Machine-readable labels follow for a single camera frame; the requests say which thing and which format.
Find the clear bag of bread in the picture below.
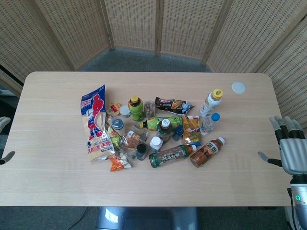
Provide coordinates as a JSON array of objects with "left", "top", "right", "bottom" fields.
[{"left": 119, "top": 129, "right": 149, "bottom": 155}]

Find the black-lid small jar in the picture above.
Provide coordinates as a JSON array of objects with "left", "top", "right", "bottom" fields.
[{"left": 136, "top": 143, "right": 148, "bottom": 161}]

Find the bright green drink bottle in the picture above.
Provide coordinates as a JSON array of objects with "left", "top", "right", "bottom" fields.
[{"left": 140, "top": 115, "right": 184, "bottom": 131}]

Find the white lidded small cup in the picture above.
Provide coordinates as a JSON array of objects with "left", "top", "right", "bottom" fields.
[{"left": 119, "top": 105, "right": 131, "bottom": 119}]

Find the white bottle yellow cap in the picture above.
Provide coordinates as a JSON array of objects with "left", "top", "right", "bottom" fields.
[{"left": 199, "top": 88, "right": 224, "bottom": 118}]

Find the orange snack bag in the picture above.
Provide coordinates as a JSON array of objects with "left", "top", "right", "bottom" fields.
[{"left": 109, "top": 153, "right": 133, "bottom": 172}]

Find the green tea bottle yellow cap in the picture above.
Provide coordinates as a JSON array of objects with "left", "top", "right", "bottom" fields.
[{"left": 128, "top": 95, "right": 145, "bottom": 122}]

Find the dark green tea bottle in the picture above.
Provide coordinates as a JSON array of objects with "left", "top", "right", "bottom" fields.
[{"left": 149, "top": 144, "right": 198, "bottom": 169}]

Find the clear jar of nuts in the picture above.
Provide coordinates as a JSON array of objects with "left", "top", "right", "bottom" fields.
[{"left": 143, "top": 100, "right": 156, "bottom": 118}]

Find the white round disc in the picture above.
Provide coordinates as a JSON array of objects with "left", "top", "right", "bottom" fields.
[{"left": 231, "top": 81, "right": 247, "bottom": 94}]

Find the black floor cable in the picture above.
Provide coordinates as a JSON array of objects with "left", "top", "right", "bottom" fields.
[{"left": 76, "top": 207, "right": 90, "bottom": 230}]

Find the small blue bottle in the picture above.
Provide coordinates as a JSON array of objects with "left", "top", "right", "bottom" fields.
[{"left": 172, "top": 126, "right": 184, "bottom": 141}]

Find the dark brown snack bag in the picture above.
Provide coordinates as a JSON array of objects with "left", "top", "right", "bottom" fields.
[{"left": 154, "top": 96, "right": 195, "bottom": 115}]

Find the red yellow jelly cup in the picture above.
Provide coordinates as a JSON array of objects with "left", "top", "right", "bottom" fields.
[{"left": 106, "top": 102, "right": 122, "bottom": 116}]

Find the yellow chip bag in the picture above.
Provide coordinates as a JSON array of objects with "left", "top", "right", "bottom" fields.
[{"left": 182, "top": 115, "right": 202, "bottom": 146}]

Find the clear round grey-lid container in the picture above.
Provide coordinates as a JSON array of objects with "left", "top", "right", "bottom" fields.
[{"left": 110, "top": 115, "right": 126, "bottom": 135}]

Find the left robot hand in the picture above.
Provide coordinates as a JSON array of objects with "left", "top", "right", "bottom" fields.
[{"left": 0, "top": 116, "right": 15, "bottom": 166}]

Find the woven folding screen panel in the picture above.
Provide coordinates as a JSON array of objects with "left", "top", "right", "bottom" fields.
[
  {"left": 100, "top": 0, "right": 161, "bottom": 55},
  {"left": 0, "top": 0, "right": 74, "bottom": 96},
  {"left": 256, "top": 21, "right": 307, "bottom": 135},
  {"left": 206, "top": 0, "right": 307, "bottom": 72},
  {"left": 155, "top": 0, "right": 227, "bottom": 60},
  {"left": 32, "top": 0, "right": 115, "bottom": 70}
]

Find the green snack bag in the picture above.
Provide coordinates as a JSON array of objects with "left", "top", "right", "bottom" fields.
[{"left": 106, "top": 126, "right": 123, "bottom": 151}]

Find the clear water bottle blue cap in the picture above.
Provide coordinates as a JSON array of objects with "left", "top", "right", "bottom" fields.
[{"left": 200, "top": 113, "right": 221, "bottom": 136}]

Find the dark tea bottle white cap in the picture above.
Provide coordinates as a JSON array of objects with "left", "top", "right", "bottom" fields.
[{"left": 157, "top": 118, "right": 175, "bottom": 144}]

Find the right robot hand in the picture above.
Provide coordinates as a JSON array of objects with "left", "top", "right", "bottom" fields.
[{"left": 258, "top": 115, "right": 307, "bottom": 175}]

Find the brown tea bottle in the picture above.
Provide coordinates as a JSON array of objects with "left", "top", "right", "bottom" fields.
[{"left": 189, "top": 137, "right": 226, "bottom": 168}]

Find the white-capped small jar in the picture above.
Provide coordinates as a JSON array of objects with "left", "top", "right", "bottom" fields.
[{"left": 149, "top": 136, "right": 164, "bottom": 153}]

